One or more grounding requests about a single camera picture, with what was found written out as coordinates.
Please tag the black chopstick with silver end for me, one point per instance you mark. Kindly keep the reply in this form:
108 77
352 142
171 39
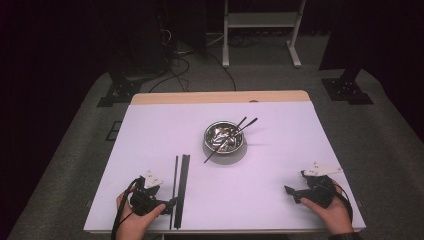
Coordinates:
216 151
245 127

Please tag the person's left hand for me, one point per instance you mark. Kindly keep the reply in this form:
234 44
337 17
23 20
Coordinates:
136 226

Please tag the person's right hand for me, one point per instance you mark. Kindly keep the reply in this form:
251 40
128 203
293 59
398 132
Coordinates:
333 216

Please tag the dark equipment box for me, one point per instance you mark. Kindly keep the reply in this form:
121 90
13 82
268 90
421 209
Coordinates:
140 40

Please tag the black stand base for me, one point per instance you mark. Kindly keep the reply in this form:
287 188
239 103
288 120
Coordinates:
120 91
346 90

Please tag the thin black chopstick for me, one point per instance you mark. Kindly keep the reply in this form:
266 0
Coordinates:
174 186

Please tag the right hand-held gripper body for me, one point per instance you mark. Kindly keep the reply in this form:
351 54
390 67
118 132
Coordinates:
318 193

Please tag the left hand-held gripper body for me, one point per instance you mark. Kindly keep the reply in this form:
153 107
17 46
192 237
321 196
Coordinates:
143 200

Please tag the white metal frame stand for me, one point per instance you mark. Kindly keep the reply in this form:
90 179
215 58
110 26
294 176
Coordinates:
261 20

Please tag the grey round coaster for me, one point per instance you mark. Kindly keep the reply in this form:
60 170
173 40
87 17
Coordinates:
226 159

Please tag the shiny metal bowl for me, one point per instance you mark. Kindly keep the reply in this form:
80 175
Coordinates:
224 136

